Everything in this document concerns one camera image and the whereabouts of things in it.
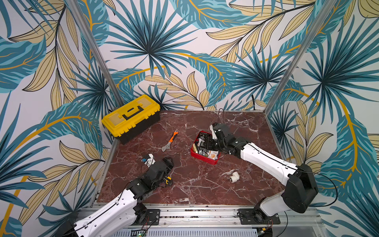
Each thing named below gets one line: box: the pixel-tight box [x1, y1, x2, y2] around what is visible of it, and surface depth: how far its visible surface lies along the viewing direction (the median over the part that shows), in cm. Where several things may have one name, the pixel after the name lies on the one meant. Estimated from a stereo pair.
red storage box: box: [190, 130, 222, 165], surface depth 94 cm
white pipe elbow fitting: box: [229, 171, 240, 184], surface depth 86 cm
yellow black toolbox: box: [101, 94, 161, 145], surface depth 96 cm
